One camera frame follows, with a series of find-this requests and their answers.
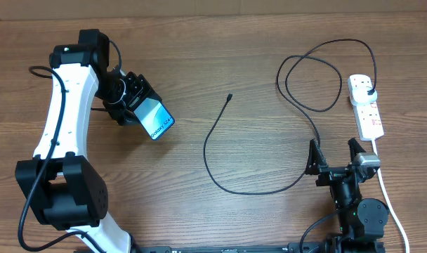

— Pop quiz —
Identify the white power strip cord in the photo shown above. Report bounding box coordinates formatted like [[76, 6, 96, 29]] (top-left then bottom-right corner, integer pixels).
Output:
[[370, 138, 411, 253]]

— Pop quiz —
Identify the Samsung Galaxy smartphone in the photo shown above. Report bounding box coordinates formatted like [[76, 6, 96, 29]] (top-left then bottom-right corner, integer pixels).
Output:
[[133, 98, 175, 140]]

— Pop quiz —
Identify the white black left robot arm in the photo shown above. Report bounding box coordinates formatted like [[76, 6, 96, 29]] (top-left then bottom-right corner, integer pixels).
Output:
[[15, 29, 175, 252]]

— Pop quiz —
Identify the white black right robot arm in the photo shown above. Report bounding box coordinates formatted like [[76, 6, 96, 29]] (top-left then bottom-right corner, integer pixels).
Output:
[[298, 138, 390, 253]]

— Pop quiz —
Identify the white charger plug adapter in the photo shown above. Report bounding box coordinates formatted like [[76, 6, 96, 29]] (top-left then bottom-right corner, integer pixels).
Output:
[[350, 86, 378, 106]]

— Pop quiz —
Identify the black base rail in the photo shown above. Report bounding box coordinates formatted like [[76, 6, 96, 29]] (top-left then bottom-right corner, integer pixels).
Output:
[[136, 241, 386, 253]]

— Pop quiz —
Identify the white power strip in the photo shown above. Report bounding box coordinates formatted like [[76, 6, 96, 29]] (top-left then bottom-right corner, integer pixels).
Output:
[[347, 74, 384, 141]]

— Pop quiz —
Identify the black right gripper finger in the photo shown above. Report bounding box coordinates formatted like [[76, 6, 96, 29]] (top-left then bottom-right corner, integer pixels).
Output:
[[305, 139, 328, 175], [348, 138, 366, 162]]

